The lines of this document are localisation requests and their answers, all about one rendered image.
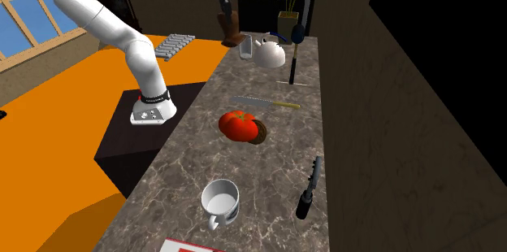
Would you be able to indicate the grey slatted rack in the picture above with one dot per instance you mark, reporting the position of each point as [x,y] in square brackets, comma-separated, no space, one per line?
[174,46]

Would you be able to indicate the brown wooden stand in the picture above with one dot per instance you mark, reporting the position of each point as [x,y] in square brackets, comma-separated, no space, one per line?
[233,33]

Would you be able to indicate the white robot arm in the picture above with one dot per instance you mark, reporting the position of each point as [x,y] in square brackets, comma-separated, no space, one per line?
[119,31]

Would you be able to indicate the dark robot stand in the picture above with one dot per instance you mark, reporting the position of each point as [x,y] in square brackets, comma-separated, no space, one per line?
[130,140]

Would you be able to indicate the window with wooden frame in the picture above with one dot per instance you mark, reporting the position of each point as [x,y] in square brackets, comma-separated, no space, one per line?
[19,13]

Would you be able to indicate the white mug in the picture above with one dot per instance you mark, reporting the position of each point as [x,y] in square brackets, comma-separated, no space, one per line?
[220,203]

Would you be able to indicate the red and white book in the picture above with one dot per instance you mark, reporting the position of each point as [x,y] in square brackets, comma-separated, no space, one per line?
[186,247]

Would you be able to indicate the brown round coaster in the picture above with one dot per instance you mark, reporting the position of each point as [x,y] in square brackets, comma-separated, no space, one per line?
[261,132]

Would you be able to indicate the green plant in pot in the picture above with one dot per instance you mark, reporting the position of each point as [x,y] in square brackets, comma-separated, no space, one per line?
[288,21]

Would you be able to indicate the red tomato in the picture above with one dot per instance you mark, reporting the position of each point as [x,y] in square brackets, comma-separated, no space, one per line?
[237,126]

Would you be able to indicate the clear grey cup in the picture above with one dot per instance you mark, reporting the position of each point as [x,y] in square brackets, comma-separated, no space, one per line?
[245,47]

